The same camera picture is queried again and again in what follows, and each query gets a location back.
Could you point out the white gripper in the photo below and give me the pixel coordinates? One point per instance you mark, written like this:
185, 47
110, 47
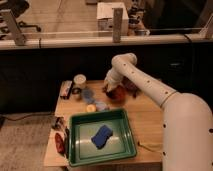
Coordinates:
112, 79

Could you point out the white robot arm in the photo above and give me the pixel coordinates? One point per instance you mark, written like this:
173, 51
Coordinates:
187, 118

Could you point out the red bowl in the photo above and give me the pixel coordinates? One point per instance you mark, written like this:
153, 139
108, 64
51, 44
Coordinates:
117, 95

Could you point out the dark purple cloth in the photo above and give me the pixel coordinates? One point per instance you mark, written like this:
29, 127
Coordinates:
130, 87

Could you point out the blue round lid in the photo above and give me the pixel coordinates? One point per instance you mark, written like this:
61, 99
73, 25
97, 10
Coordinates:
88, 95

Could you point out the light blue small object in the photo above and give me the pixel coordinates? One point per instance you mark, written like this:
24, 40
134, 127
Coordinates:
101, 106

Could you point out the white cylindrical cup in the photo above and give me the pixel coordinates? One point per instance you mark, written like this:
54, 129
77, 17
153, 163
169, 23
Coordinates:
80, 81

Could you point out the yellow round toy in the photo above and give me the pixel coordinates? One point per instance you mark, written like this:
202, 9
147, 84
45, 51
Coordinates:
91, 108

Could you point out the green plastic tray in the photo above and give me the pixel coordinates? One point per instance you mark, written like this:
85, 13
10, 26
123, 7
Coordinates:
82, 127

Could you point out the blue sponge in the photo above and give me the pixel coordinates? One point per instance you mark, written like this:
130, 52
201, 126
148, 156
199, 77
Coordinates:
101, 137

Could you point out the dark metal clamp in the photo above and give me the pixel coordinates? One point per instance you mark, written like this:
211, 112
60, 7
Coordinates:
58, 123

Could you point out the white cardboard box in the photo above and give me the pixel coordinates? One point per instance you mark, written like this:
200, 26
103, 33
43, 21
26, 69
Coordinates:
105, 12

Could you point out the black office chair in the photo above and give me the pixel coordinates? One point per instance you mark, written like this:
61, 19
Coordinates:
18, 7

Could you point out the metal frame post middle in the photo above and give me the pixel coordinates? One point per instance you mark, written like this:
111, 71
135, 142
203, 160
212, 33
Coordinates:
117, 25

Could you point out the metal frame post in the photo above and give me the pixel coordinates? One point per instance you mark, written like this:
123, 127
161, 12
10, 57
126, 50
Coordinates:
117, 25
207, 30
13, 27

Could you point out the red handled tool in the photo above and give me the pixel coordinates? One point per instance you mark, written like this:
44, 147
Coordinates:
59, 144

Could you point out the metal frame post right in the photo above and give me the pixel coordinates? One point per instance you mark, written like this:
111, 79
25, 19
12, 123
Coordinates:
207, 30

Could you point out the horizontal metal rail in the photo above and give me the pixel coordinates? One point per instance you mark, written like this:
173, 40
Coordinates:
104, 41

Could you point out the metal frame post left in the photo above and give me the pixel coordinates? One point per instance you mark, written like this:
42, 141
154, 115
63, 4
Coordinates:
13, 27

